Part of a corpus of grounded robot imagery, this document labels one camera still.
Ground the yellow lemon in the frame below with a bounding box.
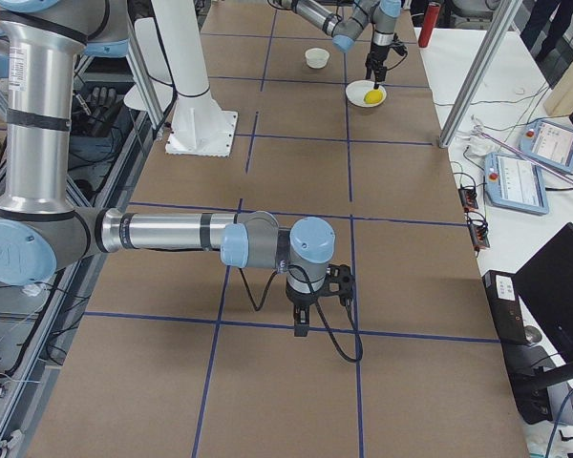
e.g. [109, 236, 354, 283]
[363, 89, 384, 105]

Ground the white plate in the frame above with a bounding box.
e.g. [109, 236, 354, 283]
[346, 80, 387, 108]

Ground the white bowl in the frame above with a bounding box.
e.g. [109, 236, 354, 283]
[305, 48, 330, 70]

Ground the red cylinder bottle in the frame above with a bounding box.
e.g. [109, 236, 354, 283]
[418, 1, 441, 49]

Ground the upper orange circuit board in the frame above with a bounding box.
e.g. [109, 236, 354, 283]
[457, 186, 478, 213]

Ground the orange circuit board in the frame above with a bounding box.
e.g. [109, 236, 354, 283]
[467, 217, 490, 253]
[457, 186, 478, 213]

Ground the near teach pendant tablet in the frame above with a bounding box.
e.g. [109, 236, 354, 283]
[484, 153, 549, 215]

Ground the teach pendant tablet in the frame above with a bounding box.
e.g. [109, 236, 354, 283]
[484, 153, 549, 215]
[520, 119, 573, 173]

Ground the lower orange circuit board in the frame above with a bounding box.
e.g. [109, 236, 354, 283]
[467, 217, 490, 253]

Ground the far teach pendant tablet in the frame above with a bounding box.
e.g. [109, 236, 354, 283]
[520, 119, 573, 173]

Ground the black box device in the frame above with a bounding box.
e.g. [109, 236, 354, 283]
[482, 270, 527, 344]

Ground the black laptop computer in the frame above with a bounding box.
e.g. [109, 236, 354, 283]
[514, 222, 573, 362]

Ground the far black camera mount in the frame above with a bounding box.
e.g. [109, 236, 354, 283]
[390, 33, 408, 57]

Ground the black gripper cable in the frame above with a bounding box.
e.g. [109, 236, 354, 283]
[238, 264, 364, 364]

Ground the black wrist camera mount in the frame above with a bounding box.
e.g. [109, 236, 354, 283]
[319, 264, 355, 309]

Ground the aluminium frame post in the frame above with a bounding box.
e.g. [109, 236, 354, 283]
[437, 0, 522, 149]

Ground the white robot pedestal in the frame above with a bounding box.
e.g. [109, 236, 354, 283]
[134, 1, 238, 156]

